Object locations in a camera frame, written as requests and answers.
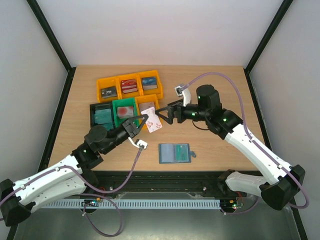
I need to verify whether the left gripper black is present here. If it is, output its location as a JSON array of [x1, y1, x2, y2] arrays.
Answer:
[[102, 115, 149, 155]]

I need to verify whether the white pink flower card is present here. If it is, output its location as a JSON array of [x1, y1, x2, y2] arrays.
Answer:
[[141, 107, 163, 133]]

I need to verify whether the blue card holder wallet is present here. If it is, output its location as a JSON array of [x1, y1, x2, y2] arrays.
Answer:
[[158, 143, 197, 164]]

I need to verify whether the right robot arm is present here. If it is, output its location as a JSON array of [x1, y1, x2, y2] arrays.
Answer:
[[155, 84, 306, 211]]

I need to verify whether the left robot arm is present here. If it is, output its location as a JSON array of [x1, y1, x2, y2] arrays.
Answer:
[[0, 114, 149, 227]]

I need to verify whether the white pink VIP card stack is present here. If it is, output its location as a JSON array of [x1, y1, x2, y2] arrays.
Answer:
[[138, 101, 156, 112]]

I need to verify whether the white red circle card stack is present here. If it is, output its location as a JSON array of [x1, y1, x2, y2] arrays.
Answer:
[[117, 106, 135, 119]]

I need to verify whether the teal VIP card stack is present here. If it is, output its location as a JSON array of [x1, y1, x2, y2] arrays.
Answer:
[[93, 107, 113, 126]]

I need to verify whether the blue card stack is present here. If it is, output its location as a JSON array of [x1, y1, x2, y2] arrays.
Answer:
[[141, 76, 158, 91]]

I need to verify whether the black VIP card stack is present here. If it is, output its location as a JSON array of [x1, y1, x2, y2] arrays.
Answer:
[[100, 86, 118, 99]]

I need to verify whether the green bin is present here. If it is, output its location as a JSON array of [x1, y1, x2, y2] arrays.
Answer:
[[112, 97, 138, 127]]

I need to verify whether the yellow bin front right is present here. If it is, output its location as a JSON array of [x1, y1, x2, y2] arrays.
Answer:
[[134, 94, 162, 130]]

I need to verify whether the yellow bin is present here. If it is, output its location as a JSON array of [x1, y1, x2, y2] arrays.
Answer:
[[96, 76, 122, 103], [134, 94, 162, 130], [137, 70, 164, 100], [117, 73, 143, 99]]

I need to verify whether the yellow bin back middle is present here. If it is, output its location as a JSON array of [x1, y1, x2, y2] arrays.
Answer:
[[117, 73, 143, 99]]

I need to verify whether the yellow bin back right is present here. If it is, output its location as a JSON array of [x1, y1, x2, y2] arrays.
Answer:
[[137, 70, 164, 100]]

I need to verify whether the black bin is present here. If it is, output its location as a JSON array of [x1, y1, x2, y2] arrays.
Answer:
[[89, 102, 116, 131]]

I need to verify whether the yellow bin back left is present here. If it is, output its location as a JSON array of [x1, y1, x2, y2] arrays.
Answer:
[[96, 76, 122, 103]]

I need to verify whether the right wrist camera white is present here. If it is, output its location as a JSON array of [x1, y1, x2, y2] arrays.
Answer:
[[174, 85, 192, 107]]

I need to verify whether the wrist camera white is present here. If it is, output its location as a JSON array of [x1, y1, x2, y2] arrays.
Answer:
[[128, 137, 148, 150], [174, 85, 192, 107]]

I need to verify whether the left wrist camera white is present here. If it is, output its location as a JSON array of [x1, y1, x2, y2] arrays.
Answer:
[[128, 137, 148, 150]]

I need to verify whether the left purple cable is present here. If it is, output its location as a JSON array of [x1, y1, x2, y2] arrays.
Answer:
[[0, 147, 142, 237]]

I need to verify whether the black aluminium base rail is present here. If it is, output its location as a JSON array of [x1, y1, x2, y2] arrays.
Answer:
[[84, 170, 291, 198]]

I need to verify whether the white slotted cable duct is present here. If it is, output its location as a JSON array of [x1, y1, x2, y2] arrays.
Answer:
[[43, 198, 221, 210]]

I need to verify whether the right black frame post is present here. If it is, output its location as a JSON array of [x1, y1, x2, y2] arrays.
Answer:
[[244, 0, 294, 76]]

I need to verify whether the black frame post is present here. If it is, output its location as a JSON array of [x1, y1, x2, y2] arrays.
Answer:
[[26, 0, 73, 72], [244, 0, 294, 76]]

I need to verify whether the left black frame post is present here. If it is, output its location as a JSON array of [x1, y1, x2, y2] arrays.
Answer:
[[26, 0, 73, 72]]

